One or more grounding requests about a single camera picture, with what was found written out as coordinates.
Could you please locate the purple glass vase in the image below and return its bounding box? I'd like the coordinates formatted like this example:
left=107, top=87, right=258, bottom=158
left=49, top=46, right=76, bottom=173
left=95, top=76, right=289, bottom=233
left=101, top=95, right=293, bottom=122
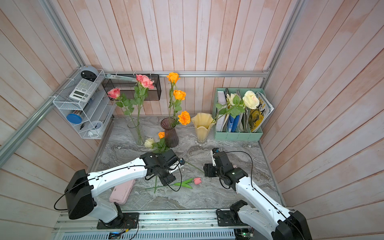
left=161, top=118, right=179, bottom=148

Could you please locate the cream white rose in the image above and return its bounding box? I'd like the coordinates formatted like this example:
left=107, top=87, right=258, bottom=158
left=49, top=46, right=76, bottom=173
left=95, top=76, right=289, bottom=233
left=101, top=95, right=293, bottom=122
left=229, top=91, right=260, bottom=117

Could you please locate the orange marigold flower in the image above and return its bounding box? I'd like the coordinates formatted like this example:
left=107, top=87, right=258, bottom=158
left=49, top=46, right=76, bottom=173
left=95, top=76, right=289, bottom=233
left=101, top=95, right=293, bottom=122
left=172, top=111, right=191, bottom=127

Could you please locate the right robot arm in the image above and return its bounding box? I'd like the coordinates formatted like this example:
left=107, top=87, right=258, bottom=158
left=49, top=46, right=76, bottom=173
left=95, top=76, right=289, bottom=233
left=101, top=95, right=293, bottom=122
left=204, top=148, right=312, bottom=240

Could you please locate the pink pencil case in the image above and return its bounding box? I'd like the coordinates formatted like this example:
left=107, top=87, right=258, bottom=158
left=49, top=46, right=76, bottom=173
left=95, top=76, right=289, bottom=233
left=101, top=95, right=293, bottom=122
left=109, top=180, right=136, bottom=205

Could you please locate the green file organizer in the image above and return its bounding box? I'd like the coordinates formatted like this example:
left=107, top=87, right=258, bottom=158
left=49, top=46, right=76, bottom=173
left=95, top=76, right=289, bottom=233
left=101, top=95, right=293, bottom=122
left=212, top=88, right=266, bottom=142

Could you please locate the pink rose flower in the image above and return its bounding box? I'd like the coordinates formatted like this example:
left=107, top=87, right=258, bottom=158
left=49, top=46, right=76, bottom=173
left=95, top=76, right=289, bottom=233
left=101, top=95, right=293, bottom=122
left=107, top=87, right=142, bottom=142

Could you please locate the blue lid jar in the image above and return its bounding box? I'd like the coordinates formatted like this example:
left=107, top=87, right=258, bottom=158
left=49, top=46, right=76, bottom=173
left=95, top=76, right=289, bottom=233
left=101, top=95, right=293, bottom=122
left=66, top=110, right=83, bottom=125

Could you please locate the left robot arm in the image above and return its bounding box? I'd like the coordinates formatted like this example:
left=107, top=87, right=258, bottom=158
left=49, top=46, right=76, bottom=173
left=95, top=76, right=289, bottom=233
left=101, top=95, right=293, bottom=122
left=64, top=150, right=185, bottom=228

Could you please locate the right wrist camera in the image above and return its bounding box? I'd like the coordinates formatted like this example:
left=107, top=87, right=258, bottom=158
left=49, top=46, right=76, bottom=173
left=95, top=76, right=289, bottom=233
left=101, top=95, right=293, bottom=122
left=211, top=148, right=220, bottom=167

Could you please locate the small orange rose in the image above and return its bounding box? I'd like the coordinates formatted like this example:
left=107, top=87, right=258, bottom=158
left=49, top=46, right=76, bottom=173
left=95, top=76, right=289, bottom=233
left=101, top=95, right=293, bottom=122
left=151, top=131, right=170, bottom=194

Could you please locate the pink tulip flower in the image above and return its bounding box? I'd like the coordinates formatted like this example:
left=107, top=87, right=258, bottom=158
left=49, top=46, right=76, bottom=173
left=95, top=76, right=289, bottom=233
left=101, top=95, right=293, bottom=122
left=143, top=176, right=202, bottom=191

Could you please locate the round black white device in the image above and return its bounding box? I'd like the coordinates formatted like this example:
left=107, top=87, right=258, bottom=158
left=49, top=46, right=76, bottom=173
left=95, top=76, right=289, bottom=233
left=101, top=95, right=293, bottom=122
left=81, top=66, right=99, bottom=82

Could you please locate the pink rose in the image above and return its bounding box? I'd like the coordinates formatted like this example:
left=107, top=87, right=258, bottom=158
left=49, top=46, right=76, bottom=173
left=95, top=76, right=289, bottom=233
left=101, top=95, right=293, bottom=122
left=135, top=75, right=154, bottom=145
left=136, top=75, right=149, bottom=88

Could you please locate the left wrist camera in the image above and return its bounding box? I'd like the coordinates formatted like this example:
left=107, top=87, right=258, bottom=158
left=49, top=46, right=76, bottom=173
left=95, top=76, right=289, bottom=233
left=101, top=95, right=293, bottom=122
left=167, top=158, right=186, bottom=174

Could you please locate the yellow glass vase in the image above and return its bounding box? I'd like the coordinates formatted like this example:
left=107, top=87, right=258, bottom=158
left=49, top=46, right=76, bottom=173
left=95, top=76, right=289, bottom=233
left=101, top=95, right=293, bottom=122
left=191, top=113, right=215, bottom=146

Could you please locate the large orange rose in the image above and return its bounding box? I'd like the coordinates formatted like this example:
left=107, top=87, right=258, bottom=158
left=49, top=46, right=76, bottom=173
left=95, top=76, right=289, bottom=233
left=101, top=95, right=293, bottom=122
left=171, top=90, right=186, bottom=117

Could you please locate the white wire shelf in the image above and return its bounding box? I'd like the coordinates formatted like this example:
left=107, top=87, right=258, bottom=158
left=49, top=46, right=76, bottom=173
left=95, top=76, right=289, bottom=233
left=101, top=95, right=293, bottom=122
left=53, top=68, right=116, bottom=140

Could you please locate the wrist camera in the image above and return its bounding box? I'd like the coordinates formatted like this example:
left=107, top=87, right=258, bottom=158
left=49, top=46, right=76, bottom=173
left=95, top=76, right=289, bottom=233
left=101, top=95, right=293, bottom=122
left=167, top=158, right=186, bottom=174
left=211, top=148, right=220, bottom=167

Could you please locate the white calculator on shelf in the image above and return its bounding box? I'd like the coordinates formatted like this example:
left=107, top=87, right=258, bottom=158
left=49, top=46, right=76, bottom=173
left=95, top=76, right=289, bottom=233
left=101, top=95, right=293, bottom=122
left=69, top=79, right=97, bottom=102

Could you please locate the yellow magazine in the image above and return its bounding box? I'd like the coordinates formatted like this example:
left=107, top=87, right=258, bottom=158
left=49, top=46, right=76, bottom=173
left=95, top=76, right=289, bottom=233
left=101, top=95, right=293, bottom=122
left=248, top=92, right=274, bottom=133

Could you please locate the clear glass vase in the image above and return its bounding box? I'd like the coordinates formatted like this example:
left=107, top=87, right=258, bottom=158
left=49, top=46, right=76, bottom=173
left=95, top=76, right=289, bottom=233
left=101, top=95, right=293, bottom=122
left=128, top=119, right=145, bottom=146

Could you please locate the black wire basket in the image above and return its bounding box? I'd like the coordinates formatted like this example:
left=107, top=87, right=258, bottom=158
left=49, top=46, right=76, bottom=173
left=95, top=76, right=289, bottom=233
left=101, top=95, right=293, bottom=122
left=102, top=74, right=162, bottom=101

